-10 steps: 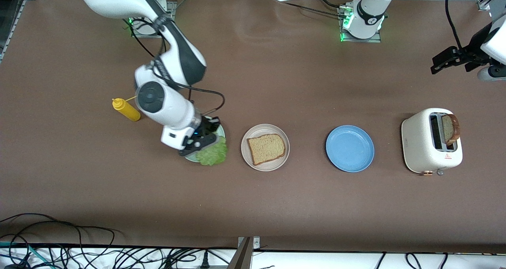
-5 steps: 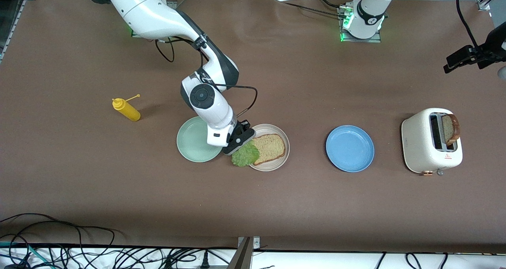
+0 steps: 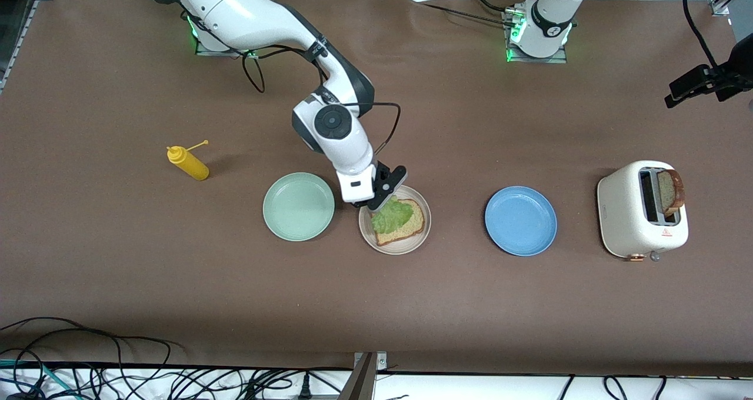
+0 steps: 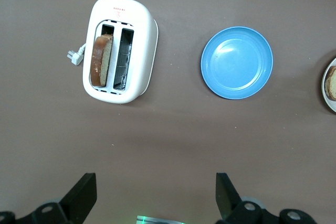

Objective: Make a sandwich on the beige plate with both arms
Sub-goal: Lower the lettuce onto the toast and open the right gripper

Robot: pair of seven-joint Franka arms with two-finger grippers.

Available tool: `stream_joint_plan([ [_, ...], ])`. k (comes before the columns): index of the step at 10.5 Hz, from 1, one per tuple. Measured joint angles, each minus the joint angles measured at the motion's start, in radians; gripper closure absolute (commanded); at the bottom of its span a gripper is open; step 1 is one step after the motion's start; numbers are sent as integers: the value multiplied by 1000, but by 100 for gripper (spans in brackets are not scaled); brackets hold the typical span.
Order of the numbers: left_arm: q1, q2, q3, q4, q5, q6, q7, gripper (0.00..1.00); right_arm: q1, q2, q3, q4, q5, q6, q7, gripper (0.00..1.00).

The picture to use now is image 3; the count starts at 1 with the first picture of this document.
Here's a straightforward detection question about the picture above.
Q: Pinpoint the green lettuce leaf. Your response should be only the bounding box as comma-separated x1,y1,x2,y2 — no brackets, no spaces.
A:
370,197,415,235

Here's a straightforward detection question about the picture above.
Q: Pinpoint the brown toasted bread slice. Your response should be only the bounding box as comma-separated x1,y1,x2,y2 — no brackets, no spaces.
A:
657,169,685,216
371,198,425,247

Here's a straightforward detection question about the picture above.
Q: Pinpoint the yellow squeeze bottle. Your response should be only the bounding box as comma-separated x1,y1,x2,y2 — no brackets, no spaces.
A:
166,140,210,181

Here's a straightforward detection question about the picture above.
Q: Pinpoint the beige plate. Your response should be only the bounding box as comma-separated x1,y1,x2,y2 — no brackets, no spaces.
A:
358,184,432,255

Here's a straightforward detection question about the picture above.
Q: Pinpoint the mint green plate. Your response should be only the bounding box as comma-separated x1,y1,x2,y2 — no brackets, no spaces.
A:
262,172,336,242

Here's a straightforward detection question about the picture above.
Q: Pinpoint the blue plate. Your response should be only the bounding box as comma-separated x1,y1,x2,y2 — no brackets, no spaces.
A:
484,186,558,257

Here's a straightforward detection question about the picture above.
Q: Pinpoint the brown table cover mat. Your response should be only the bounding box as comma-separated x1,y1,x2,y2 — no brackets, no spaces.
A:
0,0,753,377

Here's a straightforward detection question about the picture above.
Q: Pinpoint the white toaster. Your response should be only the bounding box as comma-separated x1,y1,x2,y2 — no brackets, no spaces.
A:
597,160,689,263

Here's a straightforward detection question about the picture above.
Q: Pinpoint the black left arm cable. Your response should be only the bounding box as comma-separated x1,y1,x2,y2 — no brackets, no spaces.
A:
682,0,721,68

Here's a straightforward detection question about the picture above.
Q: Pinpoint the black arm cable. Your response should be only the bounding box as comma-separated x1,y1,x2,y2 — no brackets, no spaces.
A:
682,0,721,68
241,44,402,156

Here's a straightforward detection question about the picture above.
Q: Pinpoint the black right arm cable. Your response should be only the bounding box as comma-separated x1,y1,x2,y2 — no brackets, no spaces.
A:
241,44,402,156

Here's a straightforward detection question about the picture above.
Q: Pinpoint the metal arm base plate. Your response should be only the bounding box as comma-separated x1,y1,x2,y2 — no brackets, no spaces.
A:
505,9,568,64
195,35,259,57

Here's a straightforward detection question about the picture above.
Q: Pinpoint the aluminium table bracket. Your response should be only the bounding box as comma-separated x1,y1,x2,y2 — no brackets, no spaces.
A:
338,351,389,400

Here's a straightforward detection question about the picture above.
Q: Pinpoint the thick black braided cable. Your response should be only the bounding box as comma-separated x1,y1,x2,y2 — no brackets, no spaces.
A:
409,0,521,29

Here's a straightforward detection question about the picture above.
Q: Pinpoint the long black looped cable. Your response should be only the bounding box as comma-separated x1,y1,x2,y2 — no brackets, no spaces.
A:
0,316,172,389

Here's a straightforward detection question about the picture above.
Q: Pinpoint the teal cable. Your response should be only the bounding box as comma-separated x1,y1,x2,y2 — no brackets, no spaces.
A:
0,359,80,400

